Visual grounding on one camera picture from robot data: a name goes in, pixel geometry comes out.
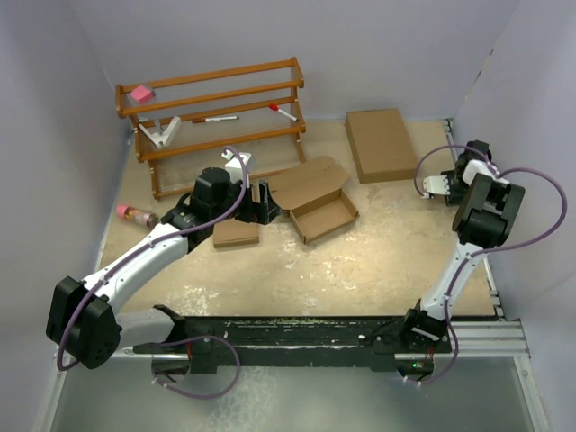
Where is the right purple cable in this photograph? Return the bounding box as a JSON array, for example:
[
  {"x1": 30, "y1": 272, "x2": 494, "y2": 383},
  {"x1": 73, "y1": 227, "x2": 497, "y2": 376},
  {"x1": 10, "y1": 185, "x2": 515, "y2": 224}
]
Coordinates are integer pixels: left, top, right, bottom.
[{"x1": 400, "y1": 143, "x2": 568, "y2": 388}]

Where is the small pink capped bottle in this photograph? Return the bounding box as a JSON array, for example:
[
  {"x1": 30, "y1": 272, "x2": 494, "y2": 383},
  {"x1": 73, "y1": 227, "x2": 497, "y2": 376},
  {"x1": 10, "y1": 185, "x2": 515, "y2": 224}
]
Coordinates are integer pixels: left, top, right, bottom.
[{"x1": 116, "y1": 204, "x2": 159, "y2": 230}]

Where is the small closed cardboard box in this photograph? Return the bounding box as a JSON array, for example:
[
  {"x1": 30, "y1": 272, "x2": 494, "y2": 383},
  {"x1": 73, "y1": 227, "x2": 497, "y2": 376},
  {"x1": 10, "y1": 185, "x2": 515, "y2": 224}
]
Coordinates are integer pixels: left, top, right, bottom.
[{"x1": 212, "y1": 220, "x2": 259, "y2": 248}]

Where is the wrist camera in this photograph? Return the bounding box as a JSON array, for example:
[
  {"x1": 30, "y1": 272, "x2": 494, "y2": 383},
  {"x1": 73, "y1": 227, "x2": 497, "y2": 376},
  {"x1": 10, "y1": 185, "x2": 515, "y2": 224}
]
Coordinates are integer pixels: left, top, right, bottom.
[
  {"x1": 423, "y1": 175, "x2": 450, "y2": 199},
  {"x1": 221, "y1": 150, "x2": 255, "y2": 184}
]

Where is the black capped white marker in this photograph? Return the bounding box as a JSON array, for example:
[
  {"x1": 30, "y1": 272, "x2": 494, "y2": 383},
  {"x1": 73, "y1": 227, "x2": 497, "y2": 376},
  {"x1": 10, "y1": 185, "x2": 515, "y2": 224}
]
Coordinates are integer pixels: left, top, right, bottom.
[{"x1": 191, "y1": 115, "x2": 239, "y2": 124}]

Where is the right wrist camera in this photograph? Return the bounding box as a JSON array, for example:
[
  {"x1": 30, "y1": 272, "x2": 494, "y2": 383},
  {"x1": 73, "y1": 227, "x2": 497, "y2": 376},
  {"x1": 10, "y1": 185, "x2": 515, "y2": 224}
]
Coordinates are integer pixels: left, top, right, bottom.
[{"x1": 423, "y1": 175, "x2": 450, "y2": 199}]

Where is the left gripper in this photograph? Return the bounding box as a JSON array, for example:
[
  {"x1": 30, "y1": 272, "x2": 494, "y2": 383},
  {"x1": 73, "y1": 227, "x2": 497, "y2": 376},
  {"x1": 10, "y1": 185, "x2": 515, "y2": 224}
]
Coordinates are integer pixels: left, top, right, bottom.
[{"x1": 211, "y1": 176, "x2": 281, "y2": 225}]

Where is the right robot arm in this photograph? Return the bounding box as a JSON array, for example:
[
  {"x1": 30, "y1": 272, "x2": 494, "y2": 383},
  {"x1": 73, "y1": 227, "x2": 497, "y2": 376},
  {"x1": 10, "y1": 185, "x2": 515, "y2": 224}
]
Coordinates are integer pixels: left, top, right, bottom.
[{"x1": 400, "y1": 140, "x2": 526, "y2": 352}]

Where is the large closed cardboard box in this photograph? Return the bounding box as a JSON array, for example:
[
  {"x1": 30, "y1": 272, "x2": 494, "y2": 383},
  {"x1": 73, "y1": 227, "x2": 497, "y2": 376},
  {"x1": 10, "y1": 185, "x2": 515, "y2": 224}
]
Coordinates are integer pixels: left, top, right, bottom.
[{"x1": 345, "y1": 108, "x2": 418, "y2": 184}]

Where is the red capped marker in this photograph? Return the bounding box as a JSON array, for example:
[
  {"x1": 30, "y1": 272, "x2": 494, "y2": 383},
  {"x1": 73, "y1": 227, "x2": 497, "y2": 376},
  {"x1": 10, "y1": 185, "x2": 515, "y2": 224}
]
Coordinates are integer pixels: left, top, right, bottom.
[{"x1": 269, "y1": 103, "x2": 299, "y2": 122}]

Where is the wooden rack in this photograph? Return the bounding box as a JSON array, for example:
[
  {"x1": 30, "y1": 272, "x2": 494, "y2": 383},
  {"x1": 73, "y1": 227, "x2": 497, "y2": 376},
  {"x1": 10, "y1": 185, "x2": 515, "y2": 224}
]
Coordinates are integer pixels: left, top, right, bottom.
[{"x1": 114, "y1": 57, "x2": 307, "y2": 200}]

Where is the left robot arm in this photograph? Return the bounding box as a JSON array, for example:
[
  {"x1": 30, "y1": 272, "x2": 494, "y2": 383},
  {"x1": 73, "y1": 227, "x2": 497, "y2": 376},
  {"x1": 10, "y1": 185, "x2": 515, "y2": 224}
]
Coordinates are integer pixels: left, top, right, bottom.
[{"x1": 46, "y1": 167, "x2": 280, "y2": 372}]

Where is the white eraser brush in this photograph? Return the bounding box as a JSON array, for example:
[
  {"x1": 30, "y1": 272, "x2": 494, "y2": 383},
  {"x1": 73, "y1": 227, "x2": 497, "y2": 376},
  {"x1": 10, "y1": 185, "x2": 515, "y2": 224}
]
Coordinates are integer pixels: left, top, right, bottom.
[{"x1": 139, "y1": 116, "x2": 182, "y2": 149}]

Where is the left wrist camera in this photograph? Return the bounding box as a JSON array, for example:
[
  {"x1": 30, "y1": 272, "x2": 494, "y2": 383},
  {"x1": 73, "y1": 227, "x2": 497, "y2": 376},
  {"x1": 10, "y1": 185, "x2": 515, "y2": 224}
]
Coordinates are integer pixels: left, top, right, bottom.
[{"x1": 221, "y1": 150, "x2": 255, "y2": 184}]

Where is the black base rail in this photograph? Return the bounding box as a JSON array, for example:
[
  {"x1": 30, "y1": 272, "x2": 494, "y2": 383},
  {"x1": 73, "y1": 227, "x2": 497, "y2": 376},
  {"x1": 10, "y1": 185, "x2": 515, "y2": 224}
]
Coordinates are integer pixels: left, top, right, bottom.
[{"x1": 134, "y1": 311, "x2": 452, "y2": 374}]

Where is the pink eraser block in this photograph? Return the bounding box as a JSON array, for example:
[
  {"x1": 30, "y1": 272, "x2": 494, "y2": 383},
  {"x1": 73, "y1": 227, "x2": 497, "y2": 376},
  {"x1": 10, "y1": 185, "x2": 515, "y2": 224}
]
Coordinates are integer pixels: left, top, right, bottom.
[{"x1": 130, "y1": 85, "x2": 156, "y2": 104}]

